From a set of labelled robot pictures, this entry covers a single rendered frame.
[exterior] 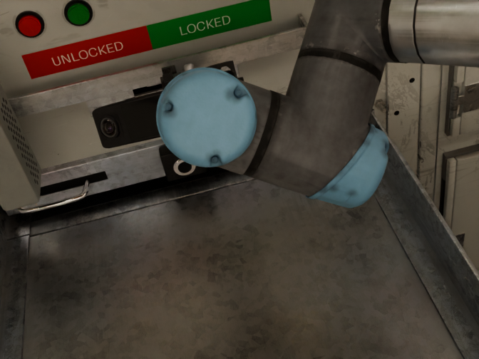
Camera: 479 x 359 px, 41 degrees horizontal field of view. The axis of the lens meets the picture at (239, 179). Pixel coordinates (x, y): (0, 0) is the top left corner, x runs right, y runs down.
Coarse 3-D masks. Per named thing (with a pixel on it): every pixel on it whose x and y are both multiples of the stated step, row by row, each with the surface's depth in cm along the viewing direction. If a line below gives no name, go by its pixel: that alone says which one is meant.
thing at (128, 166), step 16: (144, 144) 93; (160, 144) 92; (80, 160) 92; (96, 160) 92; (112, 160) 92; (128, 160) 93; (144, 160) 93; (160, 160) 94; (48, 176) 92; (64, 176) 92; (80, 176) 93; (96, 176) 94; (112, 176) 94; (128, 176) 95; (144, 176) 95; (160, 176) 96; (48, 192) 94; (64, 192) 94; (80, 192) 95; (96, 192) 95
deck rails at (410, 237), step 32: (384, 192) 89; (416, 192) 81; (416, 224) 83; (0, 256) 89; (416, 256) 80; (448, 256) 75; (0, 288) 86; (448, 288) 75; (0, 320) 82; (448, 320) 72; (0, 352) 78
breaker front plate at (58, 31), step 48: (0, 0) 76; (48, 0) 77; (96, 0) 78; (144, 0) 79; (192, 0) 81; (240, 0) 82; (288, 0) 83; (0, 48) 80; (48, 48) 81; (192, 48) 85; (48, 144) 90; (96, 144) 91
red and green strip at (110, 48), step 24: (264, 0) 82; (168, 24) 82; (192, 24) 83; (216, 24) 83; (240, 24) 84; (72, 48) 81; (96, 48) 82; (120, 48) 83; (144, 48) 83; (48, 72) 83
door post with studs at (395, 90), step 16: (400, 64) 88; (416, 64) 88; (384, 80) 90; (400, 80) 90; (416, 80) 90; (384, 96) 91; (400, 96) 91; (416, 96) 92; (384, 112) 90; (400, 112) 93; (416, 112) 94; (384, 128) 95; (400, 128) 95; (416, 128) 96; (400, 144) 97; (416, 144) 98
